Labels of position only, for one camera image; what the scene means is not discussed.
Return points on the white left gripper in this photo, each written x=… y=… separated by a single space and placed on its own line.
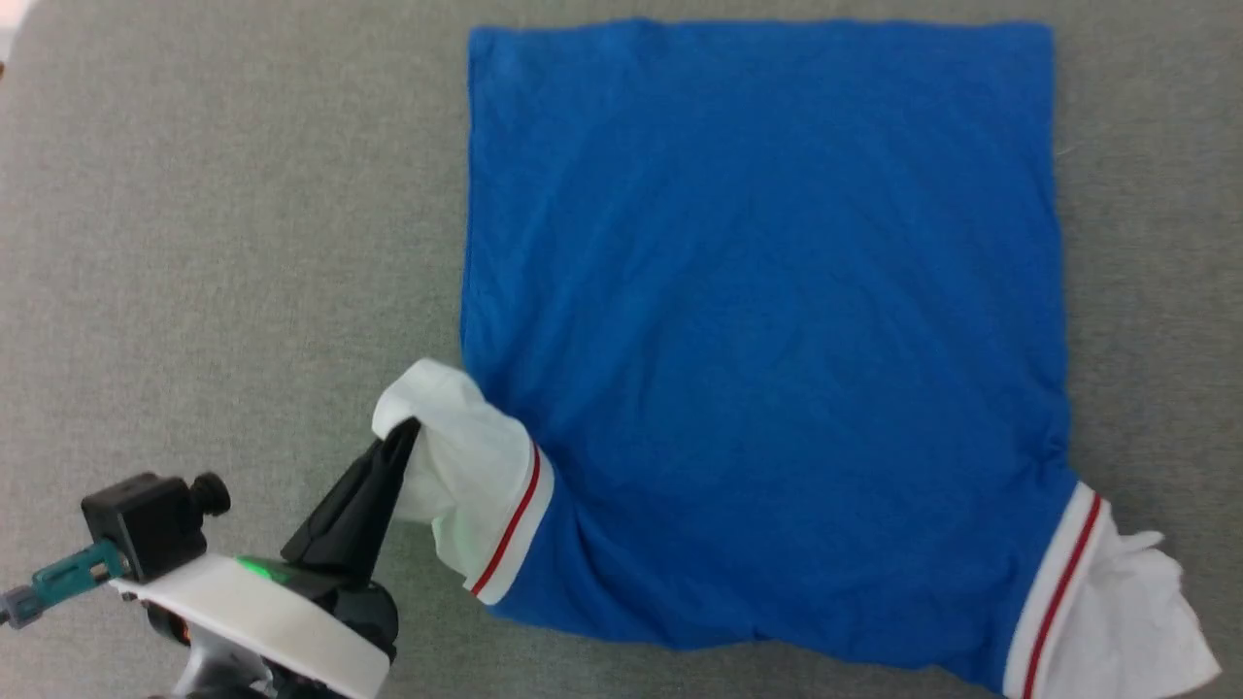
x=282 y=621

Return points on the blue garment with white sleeves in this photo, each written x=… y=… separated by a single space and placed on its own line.
x=757 y=291

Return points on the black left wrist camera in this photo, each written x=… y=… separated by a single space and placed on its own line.
x=146 y=519

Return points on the teal left camera connector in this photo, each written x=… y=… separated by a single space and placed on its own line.
x=68 y=575

